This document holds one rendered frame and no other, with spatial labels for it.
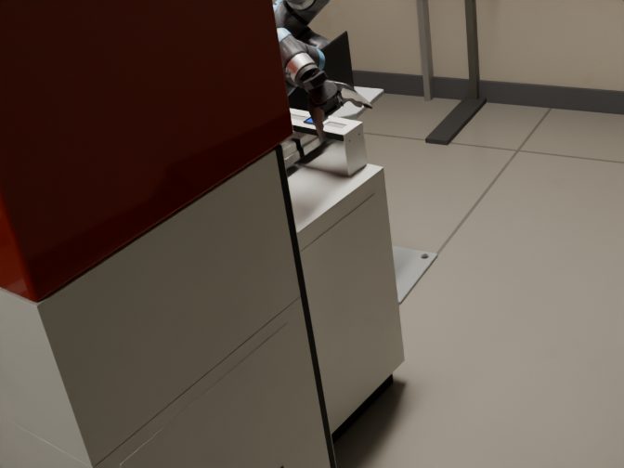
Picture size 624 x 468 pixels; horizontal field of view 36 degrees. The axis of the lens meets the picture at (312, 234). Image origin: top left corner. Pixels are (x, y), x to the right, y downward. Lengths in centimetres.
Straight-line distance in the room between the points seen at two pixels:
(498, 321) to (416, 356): 35
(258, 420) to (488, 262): 176
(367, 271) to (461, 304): 81
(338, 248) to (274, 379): 57
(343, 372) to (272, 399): 64
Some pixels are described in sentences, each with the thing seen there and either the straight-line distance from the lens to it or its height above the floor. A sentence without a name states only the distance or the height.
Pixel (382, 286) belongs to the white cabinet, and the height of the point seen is 44.
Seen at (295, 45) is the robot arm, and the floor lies 128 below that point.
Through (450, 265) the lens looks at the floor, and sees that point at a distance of 390.
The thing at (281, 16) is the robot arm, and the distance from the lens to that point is 330.
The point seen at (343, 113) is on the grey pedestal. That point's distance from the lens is 328.
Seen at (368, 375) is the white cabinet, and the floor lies 17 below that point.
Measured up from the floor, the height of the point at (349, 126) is 96.
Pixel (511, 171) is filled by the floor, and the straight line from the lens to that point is 457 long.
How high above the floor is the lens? 213
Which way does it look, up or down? 30 degrees down
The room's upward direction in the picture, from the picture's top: 9 degrees counter-clockwise
